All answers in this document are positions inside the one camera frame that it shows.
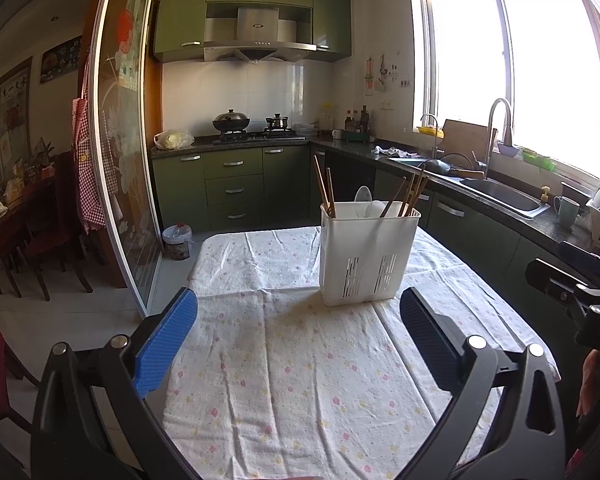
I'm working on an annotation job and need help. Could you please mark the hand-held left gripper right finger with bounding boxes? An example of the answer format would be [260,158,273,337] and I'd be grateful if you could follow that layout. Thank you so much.
[400,287,568,480]

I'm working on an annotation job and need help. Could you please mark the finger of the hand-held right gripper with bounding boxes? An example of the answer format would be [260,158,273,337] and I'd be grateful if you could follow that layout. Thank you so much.
[525,257,600,309]
[559,241,600,291]

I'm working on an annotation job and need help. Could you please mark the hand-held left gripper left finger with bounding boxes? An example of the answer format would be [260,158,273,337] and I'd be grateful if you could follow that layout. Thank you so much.
[30,287,200,480]

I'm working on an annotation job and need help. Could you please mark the white plastic utensil holder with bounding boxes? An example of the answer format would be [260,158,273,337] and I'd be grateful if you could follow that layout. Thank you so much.
[319,203,422,307]

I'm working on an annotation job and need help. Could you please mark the person's right hand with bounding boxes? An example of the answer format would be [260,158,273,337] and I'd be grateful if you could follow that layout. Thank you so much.
[577,350,600,417]

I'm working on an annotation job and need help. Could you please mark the green mug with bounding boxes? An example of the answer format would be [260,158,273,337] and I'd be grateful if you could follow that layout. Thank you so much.
[553,195,582,229]

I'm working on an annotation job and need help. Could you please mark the steel sink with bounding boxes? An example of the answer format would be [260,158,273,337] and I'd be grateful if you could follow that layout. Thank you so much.
[454,177,552,219]

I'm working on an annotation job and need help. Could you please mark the trash bin with white bag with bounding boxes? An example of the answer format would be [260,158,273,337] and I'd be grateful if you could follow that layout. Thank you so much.
[162,223,194,261]

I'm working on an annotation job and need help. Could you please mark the green plastic basket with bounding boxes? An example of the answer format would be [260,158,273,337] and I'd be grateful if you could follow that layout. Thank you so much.
[521,148,557,171]

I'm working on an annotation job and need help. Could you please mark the white floral tablecloth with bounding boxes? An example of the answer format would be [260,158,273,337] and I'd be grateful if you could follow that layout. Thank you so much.
[162,225,561,480]

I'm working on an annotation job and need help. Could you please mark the dark wooden dining chair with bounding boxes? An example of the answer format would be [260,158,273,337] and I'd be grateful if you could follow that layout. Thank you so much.
[7,150,95,303]

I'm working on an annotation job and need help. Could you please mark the tall steel faucet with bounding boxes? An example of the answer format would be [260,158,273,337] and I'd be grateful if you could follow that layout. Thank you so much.
[484,98,515,182]

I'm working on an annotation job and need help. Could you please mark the wooden cutting board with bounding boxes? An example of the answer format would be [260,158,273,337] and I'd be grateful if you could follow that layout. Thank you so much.
[439,118,499,169]

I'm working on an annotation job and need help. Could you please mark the green base cabinets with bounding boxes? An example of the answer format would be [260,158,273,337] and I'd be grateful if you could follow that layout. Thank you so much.
[150,142,600,346]

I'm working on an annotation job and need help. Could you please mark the glass sliding door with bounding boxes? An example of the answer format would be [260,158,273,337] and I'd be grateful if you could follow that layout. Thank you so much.
[86,0,164,320]

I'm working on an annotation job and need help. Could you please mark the red checked apron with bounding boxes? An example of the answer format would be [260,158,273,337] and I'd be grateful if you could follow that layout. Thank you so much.
[71,56,122,234]

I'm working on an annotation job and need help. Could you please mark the small steel faucet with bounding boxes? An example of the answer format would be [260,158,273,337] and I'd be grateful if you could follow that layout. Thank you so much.
[419,113,441,161]

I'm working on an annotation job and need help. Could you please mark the crumpled dishcloth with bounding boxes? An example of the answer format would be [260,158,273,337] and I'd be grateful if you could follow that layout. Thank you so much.
[371,144,417,157]

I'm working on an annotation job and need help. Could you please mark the dark wooden dining table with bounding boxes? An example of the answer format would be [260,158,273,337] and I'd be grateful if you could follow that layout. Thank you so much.
[0,179,57,263]

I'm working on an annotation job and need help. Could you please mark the window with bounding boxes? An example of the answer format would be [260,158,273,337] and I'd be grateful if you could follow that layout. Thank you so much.
[411,0,600,187]

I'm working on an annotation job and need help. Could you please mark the dark stone countertop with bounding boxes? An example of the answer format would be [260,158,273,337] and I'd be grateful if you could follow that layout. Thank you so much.
[150,132,600,263]

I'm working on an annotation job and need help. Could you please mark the white plastic bag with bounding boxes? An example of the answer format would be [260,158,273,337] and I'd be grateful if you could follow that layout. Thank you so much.
[153,129,196,151]

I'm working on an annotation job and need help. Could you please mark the cluster of condiment bottles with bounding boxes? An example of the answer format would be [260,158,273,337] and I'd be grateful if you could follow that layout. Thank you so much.
[344,104,377,142]

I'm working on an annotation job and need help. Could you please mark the gas stove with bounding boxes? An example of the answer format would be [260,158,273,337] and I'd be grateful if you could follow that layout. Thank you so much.
[213,127,307,143]

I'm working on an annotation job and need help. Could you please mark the black wok with lid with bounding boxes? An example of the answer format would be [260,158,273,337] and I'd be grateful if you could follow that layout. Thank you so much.
[212,108,252,134]

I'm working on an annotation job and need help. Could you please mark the steel range hood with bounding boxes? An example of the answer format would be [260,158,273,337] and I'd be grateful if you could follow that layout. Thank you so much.
[202,4,317,65]

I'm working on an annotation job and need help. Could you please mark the dark pan with wooden handle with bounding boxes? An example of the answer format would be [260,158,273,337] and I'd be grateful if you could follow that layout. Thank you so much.
[419,156,487,182]

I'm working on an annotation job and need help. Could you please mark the large framed wall picture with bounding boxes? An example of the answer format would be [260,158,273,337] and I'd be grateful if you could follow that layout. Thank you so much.
[0,57,34,192]

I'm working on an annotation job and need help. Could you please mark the hanging wall ornaments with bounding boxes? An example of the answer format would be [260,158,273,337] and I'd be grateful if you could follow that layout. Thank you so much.
[363,54,387,97]

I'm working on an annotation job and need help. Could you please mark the dark wall poster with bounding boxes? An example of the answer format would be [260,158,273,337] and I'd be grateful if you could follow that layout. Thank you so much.
[39,37,84,85]

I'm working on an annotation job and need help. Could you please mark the green wall cabinets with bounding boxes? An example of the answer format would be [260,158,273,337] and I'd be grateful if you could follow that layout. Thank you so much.
[152,0,354,64]

